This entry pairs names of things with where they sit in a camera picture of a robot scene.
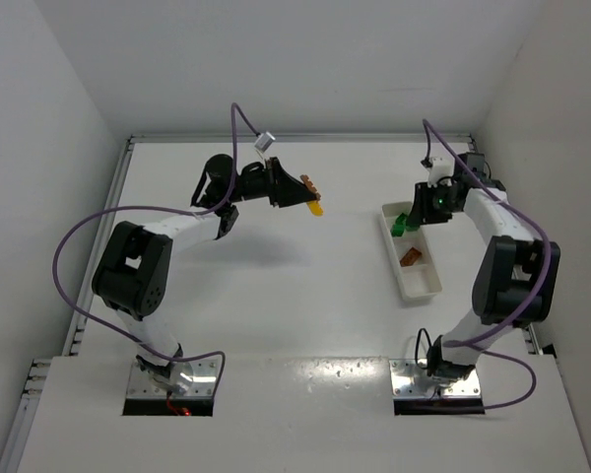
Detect aluminium frame rail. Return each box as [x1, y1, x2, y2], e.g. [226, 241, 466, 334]
[0, 136, 135, 473]
[469, 131, 556, 357]

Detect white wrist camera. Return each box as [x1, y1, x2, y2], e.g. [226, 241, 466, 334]
[422, 156, 455, 187]
[253, 131, 276, 159]

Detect brown lego brick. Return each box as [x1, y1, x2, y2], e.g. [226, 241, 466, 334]
[399, 246, 423, 267]
[300, 174, 321, 201]

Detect white divided plastic tray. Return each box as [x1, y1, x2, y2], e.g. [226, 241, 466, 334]
[379, 201, 442, 303]

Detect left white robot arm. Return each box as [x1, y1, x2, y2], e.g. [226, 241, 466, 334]
[92, 154, 322, 388]

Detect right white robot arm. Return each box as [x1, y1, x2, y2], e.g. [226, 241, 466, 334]
[407, 153, 560, 381]

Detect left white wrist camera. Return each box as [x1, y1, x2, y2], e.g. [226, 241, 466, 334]
[253, 131, 276, 159]

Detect aluminium frame rail right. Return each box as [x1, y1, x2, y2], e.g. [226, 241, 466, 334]
[469, 131, 556, 357]

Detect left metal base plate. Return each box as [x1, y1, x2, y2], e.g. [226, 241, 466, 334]
[126, 360, 220, 400]

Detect aluminium frame rail left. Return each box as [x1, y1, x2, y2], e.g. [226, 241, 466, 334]
[0, 136, 135, 473]

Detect yellow lego brick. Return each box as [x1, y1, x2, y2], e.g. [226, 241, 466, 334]
[306, 201, 324, 217]

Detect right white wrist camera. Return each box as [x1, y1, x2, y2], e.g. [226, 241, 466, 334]
[422, 156, 455, 187]

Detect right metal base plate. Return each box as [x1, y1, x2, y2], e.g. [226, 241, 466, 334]
[389, 359, 482, 400]

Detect metal base plate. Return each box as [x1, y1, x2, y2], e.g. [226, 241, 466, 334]
[389, 359, 482, 400]
[126, 360, 220, 400]

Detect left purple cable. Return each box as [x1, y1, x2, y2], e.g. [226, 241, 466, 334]
[52, 101, 227, 390]

